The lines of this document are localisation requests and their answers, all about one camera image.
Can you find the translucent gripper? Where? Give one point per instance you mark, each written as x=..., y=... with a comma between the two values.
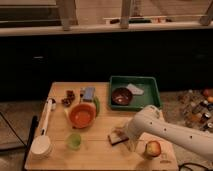
x=137, y=145

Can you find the wooden block eraser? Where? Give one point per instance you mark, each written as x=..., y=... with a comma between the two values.
x=116, y=137

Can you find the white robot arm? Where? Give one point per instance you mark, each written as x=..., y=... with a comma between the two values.
x=148, y=120

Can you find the dark red bowl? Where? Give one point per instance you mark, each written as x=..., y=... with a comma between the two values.
x=121, y=96

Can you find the orange bowl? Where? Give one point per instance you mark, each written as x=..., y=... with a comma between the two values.
x=82, y=115

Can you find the red yellow apple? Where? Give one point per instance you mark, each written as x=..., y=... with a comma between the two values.
x=153, y=149

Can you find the white cloth in tray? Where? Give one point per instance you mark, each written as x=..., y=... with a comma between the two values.
x=135, y=90

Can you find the green vegetable toy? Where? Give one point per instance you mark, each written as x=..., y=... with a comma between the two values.
x=97, y=104

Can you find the green plastic tray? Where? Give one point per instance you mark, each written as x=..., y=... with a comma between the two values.
x=149, y=97

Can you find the green plastic cup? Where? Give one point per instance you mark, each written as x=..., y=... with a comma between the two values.
x=73, y=141

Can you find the spice jars on floor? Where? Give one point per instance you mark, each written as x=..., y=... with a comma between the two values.
x=194, y=111

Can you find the small metal utensil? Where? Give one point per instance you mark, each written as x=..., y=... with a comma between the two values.
x=81, y=94

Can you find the brown toy pieces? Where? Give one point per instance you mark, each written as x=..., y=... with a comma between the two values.
x=70, y=97

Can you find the white long-handled brush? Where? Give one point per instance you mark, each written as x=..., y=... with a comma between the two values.
x=41, y=145

